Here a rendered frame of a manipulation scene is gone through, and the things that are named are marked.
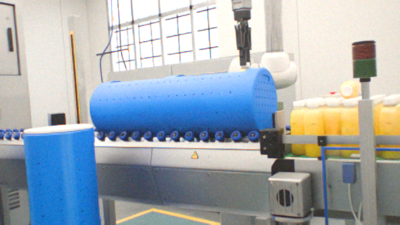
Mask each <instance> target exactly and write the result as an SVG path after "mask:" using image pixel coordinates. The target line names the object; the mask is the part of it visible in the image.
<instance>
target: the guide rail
mask: <svg viewBox="0 0 400 225"><path fill-rule="evenodd" d="M317 136H326V137H327V144H359V135H282V143H289V144H317V143H318V140H317ZM375 137H376V144H392V145H400V135H375Z"/></svg>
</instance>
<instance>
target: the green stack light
mask: <svg viewBox="0 0 400 225"><path fill-rule="evenodd" d="M376 61H377V59H359V60H353V61H352V78H353V79H358V78H375V77H377V76H378V75H377V64H376V63H377V62H376Z"/></svg>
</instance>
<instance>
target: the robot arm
mask: <svg viewBox="0 0 400 225"><path fill-rule="evenodd" d="M263 6H264V31H265V45H266V53H265V54H264V55H263V56H262V59H261V64H257V63H254V60H253V59H251V53H250V50H252V37H251V31H252V28H251V27H249V24H248V21H249V20H251V9H252V8H253V4H252V0H231V11H233V15H234V21H237V24H236V25H234V29H235V35H236V47H237V50H239V57H238V58H235V59H233V60H232V61H231V63H230V66H229V73H230V72H238V71H240V70H241V66H245V65H247V63H250V67H251V68H266V69H267V70H268V71H269V72H270V73H271V75H272V77H273V79H274V83H275V85H276V89H282V88H286V87H288V86H291V85H293V84H295V83H296V82H297V80H298V67H297V66H296V64H295V63H294V62H293V61H289V57H288V55H287V54H286V53H285V52H283V49H284V41H283V6H282V0H263Z"/></svg>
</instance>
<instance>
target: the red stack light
mask: <svg viewBox="0 0 400 225"><path fill-rule="evenodd" d="M376 46H377V45H376V44H363V45H357V46H352V47H351V52H352V53H351V56H352V61H353V60H359V59H376V48H377V47H376Z"/></svg>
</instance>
